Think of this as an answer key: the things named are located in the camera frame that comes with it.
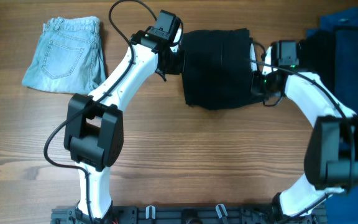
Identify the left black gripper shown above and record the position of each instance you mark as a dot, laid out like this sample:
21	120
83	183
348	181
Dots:
179	66

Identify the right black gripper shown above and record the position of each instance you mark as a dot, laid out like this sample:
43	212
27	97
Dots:
255	86

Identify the black shorts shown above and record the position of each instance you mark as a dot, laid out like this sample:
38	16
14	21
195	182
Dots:
217	73

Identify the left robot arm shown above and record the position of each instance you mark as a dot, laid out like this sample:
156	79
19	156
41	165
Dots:
94	135

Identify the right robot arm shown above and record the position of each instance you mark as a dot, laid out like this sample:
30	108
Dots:
331	159

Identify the folded light blue jeans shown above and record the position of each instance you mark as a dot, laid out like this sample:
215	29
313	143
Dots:
68	57

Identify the blue garment pile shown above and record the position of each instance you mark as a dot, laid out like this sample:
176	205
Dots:
344	25

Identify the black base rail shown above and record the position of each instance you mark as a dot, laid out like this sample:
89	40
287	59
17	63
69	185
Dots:
217	214

